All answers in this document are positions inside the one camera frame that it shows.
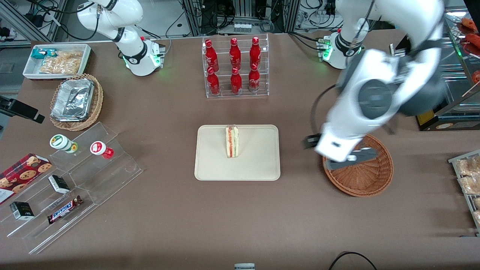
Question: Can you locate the red cola bottle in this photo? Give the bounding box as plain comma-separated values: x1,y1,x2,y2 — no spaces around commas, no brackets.
230,67,243,94
250,36,261,69
229,37,242,70
248,63,260,93
207,67,221,96
204,39,219,72

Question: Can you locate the red-lid yogurt bottle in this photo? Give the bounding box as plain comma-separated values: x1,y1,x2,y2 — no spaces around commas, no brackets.
90,141,114,159

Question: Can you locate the green-lid yogurt bottle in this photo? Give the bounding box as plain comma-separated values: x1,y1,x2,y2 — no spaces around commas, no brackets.
50,134,78,154

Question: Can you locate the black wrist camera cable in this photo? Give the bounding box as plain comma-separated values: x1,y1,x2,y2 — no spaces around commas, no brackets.
310,84,339,138

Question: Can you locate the Snickers chocolate bar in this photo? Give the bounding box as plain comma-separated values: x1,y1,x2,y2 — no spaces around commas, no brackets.
47,195,83,225

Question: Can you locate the black clamp bracket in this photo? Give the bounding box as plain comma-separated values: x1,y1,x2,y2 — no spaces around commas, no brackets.
0,96,45,124

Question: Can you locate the red cookie box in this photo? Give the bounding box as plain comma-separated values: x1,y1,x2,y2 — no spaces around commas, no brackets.
0,153,53,205

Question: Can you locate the beige plastic tray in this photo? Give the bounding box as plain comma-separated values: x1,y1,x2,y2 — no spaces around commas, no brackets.
194,124,281,182

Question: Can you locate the small black box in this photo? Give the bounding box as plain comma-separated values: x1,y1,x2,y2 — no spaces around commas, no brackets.
9,201,35,220
48,175,71,194

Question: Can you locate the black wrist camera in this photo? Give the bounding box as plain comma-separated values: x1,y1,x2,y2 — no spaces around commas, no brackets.
303,134,323,150

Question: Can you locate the black floor cable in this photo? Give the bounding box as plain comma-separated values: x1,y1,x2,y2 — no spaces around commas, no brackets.
329,252,378,270

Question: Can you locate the grey wire bread rack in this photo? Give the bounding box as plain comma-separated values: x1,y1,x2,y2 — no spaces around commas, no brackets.
448,150,480,237

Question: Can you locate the white rectangular snack bin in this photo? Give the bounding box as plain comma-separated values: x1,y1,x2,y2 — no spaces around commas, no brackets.
22,43,92,81

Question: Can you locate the light wicker basket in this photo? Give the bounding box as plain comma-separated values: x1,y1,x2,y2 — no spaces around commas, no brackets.
49,73,104,132

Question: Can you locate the triangle sandwich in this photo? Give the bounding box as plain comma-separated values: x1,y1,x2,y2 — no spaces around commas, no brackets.
225,126,240,159

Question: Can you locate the stack of foil trays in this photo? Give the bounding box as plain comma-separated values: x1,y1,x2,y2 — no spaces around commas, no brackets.
51,78,95,122

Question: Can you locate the brown wicker basket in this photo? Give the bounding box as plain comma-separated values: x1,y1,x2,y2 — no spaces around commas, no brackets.
322,134,394,198

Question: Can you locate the clear acrylic step display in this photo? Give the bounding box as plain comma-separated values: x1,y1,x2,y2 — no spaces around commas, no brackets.
0,121,144,255

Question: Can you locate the clear acrylic bottle rack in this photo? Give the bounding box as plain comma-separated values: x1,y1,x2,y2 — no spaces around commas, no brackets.
202,34,270,99

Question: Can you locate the wrapped bread bun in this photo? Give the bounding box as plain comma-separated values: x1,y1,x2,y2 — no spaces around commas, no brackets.
458,176,480,195
456,156,480,177

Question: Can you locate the black hot food display case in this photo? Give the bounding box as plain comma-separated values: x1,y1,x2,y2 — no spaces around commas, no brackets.
415,7,480,132

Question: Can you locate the clear bag of crackers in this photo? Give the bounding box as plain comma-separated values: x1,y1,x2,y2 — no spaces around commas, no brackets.
39,51,83,75

